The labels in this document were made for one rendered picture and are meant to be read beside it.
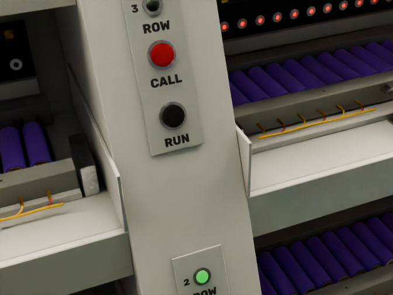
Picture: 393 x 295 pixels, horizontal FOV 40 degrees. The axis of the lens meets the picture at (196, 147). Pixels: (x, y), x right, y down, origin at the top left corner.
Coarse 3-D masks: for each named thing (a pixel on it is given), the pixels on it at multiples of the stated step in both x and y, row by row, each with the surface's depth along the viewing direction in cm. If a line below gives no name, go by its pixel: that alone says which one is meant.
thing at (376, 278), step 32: (320, 224) 62; (352, 224) 63; (384, 224) 64; (256, 256) 60; (288, 256) 59; (320, 256) 59; (352, 256) 58; (384, 256) 58; (288, 288) 55; (320, 288) 56; (352, 288) 54; (384, 288) 56
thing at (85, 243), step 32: (0, 96) 50; (64, 128) 50; (96, 128) 41; (96, 160) 45; (96, 192) 42; (0, 224) 40; (32, 224) 39; (64, 224) 39; (96, 224) 39; (0, 256) 37; (32, 256) 37; (64, 256) 38; (96, 256) 39; (128, 256) 40; (0, 288) 37; (32, 288) 38; (64, 288) 39
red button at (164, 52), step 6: (156, 48) 36; (162, 48) 36; (168, 48) 37; (156, 54) 36; (162, 54) 37; (168, 54) 37; (156, 60) 37; (162, 60) 37; (168, 60) 37; (162, 66) 37
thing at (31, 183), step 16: (64, 160) 42; (0, 176) 40; (16, 176) 40; (32, 176) 40; (48, 176) 40; (64, 176) 41; (0, 192) 39; (16, 192) 40; (32, 192) 40; (48, 192) 41; (48, 208) 40
